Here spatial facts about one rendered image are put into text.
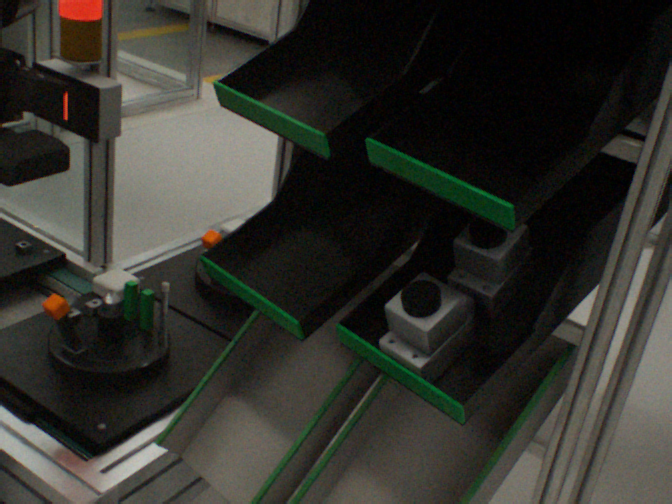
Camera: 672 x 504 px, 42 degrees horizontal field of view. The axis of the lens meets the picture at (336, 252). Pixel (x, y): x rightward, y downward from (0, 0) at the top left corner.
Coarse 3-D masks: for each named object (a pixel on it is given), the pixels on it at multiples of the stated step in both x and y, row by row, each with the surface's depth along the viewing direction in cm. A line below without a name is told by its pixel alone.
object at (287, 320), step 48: (288, 192) 82; (336, 192) 84; (384, 192) 82; (240, 240) 80; (288, 240) 80; (336, 240) 79; (384, 240) 74; (240, 288) 74; (288, 288) 76; (336, 288) 72
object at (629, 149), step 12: (432, 84) 71; (612, 144) 64; (624, 144) 64; (636, 144) 63; (624, 156) 64; (636, 156) 63; (408, 252) 78; (396, 264) 79; (564, 324) 71; (576, 324) 71; (564, 336) 71; (576, 336) 71
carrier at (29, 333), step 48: (96, 288) 114; (0, 336) 103; (48, 336) 101; (96, 336) 102; (144, 336) 104; (192, 336) 109; (0, 384) 97; (48, 384) 96; (96, 384) 97; (144, 384) 99; (192, 384) 100; (96, 432) 91
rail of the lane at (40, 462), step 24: (0, 408) 93; (24, 408) 93; (0, 432) 90; (24, 432) 91; (0, 456) 89; (24, 456) 87; (48, 456) 88; (72, 456) 88; (0, 480) 90; (24, 480) 87; (48, 480) 85; (72, 480) 86; (96, 480) 86
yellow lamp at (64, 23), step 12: (60, 24) 105; (72, 24) 104; (84, 24) 104; (96, 24) 105; (60, 36) 106; (72, 36) 104; (84, 36) 105; (96, 36) 106; (60, 48) 106; (72, 48) 105; (84, 48) 105; (96, 48) 106; (84, 60) 106
